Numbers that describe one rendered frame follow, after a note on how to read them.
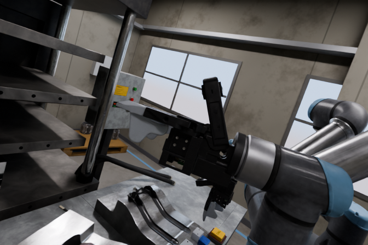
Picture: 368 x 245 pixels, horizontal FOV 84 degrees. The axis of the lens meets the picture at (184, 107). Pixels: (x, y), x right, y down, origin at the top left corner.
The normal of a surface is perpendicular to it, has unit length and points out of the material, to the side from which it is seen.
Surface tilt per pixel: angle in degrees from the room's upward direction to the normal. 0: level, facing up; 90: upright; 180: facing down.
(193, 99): 90
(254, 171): 97
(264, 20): 90
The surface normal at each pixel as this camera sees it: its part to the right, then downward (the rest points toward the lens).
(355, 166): -0.24, -0.03
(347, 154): -0.48, -0.58
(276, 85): -0.58, -0.11
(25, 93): 0.81, 0.32
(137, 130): 0.06, -0.01
